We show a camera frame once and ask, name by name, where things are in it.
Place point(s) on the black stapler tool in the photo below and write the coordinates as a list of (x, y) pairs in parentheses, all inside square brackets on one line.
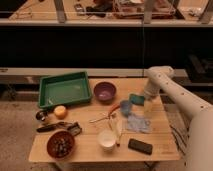
[(73, 128)]

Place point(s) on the brown bowl with items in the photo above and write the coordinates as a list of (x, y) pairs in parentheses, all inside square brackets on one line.
[(60, 145)]

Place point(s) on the small blue cup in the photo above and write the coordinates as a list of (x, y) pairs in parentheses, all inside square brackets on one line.
[(125, 107)]

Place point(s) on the red handled tool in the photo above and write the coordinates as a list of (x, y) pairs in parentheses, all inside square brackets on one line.
[(108, 115)]

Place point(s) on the teal green sponge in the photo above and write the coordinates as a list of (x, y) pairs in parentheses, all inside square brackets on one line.
[(136, 99)]

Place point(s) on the small metal cup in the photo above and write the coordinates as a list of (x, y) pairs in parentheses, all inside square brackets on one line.
[(41, 115)]

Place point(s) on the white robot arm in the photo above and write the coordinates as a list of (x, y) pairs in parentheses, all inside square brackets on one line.
[(199, 155)]

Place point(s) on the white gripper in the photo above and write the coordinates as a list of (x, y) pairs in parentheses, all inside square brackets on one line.
[(151, 91)]

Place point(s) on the green plastic tray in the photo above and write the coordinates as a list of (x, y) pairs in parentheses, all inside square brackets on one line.
[(67, 89)]

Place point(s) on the blue crumpled cloth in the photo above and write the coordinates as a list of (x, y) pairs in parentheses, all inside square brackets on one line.
[(138, 124)]

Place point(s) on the black smartphone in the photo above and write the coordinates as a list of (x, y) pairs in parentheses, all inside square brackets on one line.
[(140, 146)]

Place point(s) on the purple bowl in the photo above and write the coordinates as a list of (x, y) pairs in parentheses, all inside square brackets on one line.
[(104, 91)]

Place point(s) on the white cup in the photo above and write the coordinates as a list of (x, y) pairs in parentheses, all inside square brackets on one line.
[(107, 139)]

